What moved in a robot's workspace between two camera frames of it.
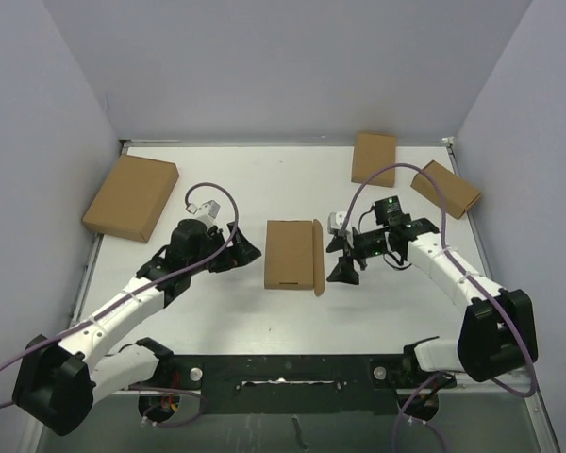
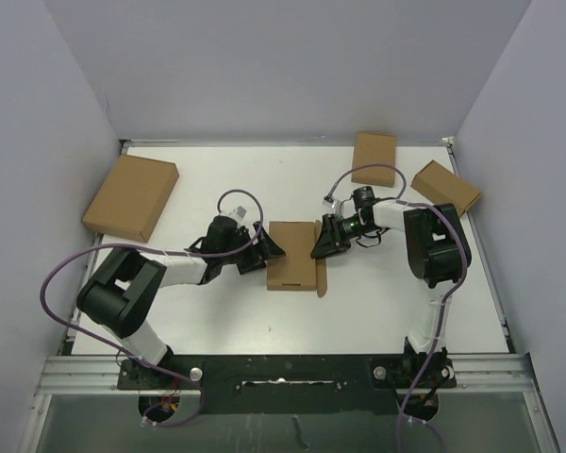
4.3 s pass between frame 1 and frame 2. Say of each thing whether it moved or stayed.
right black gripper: moved
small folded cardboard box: stayed
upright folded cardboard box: stayed
